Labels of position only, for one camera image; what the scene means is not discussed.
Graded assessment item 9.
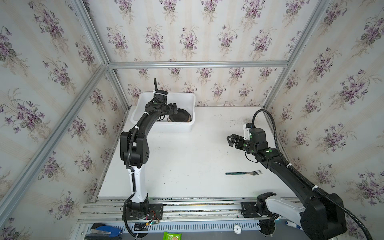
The black round plate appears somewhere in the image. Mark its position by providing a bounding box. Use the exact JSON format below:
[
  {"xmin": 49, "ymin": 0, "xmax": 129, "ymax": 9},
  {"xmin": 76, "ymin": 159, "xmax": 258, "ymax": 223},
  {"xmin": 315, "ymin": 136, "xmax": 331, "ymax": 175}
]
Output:
[{"xmin": 168, "ymin": 109, "xmax": 192, "ymax": 123}]

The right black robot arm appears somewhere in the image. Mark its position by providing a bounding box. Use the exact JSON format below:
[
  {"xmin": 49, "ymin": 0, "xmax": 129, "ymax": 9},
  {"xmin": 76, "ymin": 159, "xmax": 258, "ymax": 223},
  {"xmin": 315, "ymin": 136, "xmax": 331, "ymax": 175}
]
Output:
[{"xmin": 227, "ymin": 128, "xmax": 347, "ymax": 240}]

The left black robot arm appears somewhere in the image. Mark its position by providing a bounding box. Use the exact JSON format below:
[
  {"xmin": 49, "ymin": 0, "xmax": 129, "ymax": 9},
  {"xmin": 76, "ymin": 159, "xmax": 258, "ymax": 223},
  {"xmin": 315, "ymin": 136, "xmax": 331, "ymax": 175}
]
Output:
[{"xmin": 120, "ymin": 100, "xmax": 178, "ymax": 221}]

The white plastic bin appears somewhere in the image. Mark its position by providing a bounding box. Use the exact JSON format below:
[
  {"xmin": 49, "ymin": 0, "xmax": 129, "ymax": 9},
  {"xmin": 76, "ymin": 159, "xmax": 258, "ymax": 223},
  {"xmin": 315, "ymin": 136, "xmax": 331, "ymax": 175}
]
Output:
[{"xmin": 130, "ymin": 92, "xmax": 196, "ymax": 133}]

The small round gauge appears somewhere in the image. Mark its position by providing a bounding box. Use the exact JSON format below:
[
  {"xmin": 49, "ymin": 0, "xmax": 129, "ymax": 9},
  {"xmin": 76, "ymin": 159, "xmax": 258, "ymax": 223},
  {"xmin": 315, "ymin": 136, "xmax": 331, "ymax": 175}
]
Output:
[{"xmin": 233, "ymin": 224, "xmax": 242, "ymax": 235}]

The blue white marker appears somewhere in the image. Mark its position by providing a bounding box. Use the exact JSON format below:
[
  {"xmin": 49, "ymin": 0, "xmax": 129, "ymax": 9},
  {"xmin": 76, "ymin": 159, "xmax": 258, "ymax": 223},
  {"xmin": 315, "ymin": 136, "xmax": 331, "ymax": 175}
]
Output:
[{"xmin": 285, "ymin": 221, "xmax": 303, "ymax": 231}]

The green snack packet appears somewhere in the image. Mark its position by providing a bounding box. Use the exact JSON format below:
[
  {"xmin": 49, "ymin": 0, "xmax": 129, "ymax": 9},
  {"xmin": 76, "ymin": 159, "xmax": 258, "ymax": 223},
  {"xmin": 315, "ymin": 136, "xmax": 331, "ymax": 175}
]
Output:
[{"xmin": 163, "ymin": 232, "xmax": 182, "ymax": 240}]

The blue stapler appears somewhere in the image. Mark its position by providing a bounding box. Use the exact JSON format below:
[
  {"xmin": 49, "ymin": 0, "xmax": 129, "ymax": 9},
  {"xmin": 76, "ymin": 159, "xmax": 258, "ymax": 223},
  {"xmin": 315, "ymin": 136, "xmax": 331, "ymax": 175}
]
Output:
[{"xmin": 90, "ymin": 223, "xmax": 122, "ymax": 240}]

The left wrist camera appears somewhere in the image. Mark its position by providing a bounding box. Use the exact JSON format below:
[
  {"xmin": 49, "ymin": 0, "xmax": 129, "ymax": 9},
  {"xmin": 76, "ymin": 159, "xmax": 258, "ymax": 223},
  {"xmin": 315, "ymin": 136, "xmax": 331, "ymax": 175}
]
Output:
[{"xmin": 154, "ymin": 90, "xmax": 169, "ymax": 104}]

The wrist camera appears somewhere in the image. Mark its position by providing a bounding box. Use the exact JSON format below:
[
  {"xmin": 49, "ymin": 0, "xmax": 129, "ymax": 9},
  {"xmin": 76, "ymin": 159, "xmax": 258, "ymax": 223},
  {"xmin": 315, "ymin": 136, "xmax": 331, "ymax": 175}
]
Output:
[
  {"xmin": 243, "ymin": 123, "xmax": 262, "ymax": 140},
  {"xmin": 154, "ymin": 90, "xmax": 169, "ymax": 104}
]

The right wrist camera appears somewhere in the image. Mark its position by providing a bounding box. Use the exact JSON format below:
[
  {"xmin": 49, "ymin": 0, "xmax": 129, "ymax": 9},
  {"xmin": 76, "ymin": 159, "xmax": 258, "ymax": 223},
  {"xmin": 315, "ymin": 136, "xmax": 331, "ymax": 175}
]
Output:
[{"xmin": 243, "ymin": 123, "xmax": 262, "ymax": 140}]

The fork with green handle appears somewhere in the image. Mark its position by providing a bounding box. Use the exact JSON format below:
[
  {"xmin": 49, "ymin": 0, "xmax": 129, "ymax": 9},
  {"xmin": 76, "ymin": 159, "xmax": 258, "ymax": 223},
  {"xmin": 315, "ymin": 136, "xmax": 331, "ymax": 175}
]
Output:
[{"xmin": 225, "ymin": 170, "xmax": 263, "ymax": 176}]

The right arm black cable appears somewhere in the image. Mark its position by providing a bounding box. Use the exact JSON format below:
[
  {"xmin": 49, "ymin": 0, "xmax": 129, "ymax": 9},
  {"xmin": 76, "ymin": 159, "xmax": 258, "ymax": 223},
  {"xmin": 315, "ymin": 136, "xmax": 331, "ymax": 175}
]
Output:
[{"xmin": 251, "ymin": 108, "xmax": 374, "ymax": 240}]

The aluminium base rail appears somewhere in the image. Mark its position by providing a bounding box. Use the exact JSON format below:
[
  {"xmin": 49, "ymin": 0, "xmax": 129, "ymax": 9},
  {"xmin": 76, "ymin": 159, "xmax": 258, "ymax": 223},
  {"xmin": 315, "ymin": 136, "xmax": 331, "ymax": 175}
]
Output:
[{"xmin": 77, "ymin": 198, "xmax": 272, "ymax": 234}]

